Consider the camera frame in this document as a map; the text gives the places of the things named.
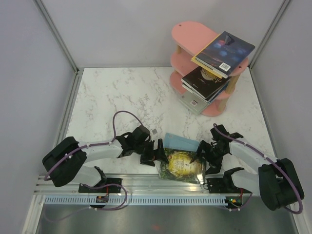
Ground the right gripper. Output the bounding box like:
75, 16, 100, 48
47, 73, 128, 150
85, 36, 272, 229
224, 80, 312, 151
190, 139, 227, 175

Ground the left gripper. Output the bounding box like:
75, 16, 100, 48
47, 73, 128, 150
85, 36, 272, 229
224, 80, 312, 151
134, 138, 168, 167

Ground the light blue thin book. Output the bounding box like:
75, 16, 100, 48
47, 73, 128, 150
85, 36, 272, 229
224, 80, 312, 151
163, 133, 199, 152

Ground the green forest cover book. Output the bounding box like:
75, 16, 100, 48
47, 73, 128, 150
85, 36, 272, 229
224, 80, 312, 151
158, 148, 206, 184

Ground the grey cover book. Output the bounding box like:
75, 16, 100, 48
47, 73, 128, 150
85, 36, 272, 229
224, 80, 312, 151
179, 91, 208, 115

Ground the teal ocean cover book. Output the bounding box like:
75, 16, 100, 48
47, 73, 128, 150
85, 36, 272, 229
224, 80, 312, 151
195, 83, 228, 104

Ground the blue Wuthering Heights book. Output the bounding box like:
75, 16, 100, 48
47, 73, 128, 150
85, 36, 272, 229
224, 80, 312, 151
181, 81, 231, 102

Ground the black Moon and Sixpence book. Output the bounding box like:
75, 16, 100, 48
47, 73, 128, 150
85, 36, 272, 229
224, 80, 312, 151
181, 67, 229, 98

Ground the yellow cover book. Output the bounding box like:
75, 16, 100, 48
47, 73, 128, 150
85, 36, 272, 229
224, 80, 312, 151
191, 34, 231, 78

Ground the dark blue Robinson Crusoe book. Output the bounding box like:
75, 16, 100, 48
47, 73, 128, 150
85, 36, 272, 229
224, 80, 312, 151
195, 30, 256, 78

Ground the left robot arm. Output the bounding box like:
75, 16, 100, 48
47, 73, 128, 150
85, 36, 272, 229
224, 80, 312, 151
42, 125, 169, 193

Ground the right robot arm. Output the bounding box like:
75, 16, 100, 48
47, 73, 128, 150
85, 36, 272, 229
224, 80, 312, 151
191, 124, 304, 215

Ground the pink three-tier shelf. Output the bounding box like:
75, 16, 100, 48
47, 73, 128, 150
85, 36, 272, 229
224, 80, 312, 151
170, 21, 249, 117

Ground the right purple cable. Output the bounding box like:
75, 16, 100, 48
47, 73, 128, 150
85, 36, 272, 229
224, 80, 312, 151
213, 123, 304, 215

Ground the purple cable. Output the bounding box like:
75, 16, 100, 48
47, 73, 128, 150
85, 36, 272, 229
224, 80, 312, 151
43, 111, 143, 223
213, 123, 304, 215

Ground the aluminium rail frame front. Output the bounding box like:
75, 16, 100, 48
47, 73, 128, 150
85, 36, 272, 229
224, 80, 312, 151
33, 174, 300, 195

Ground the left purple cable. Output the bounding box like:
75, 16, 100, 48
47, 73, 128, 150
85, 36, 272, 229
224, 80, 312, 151
43, 111, 143, 223

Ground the white slotted cable duct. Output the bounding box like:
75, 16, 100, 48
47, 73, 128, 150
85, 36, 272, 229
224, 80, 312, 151
44, 195, 227, 206

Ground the left aluminium corner post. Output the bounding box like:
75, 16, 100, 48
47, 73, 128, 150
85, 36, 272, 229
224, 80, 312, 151
33, 0, 80, 75

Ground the aluminium corner post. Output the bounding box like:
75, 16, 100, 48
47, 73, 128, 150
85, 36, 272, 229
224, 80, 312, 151
248, 0, 293, 70
33, 0, 80, 75

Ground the right aluminium corner post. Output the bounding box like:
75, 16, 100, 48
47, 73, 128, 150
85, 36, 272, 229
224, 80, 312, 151
248, 0, 293, 70

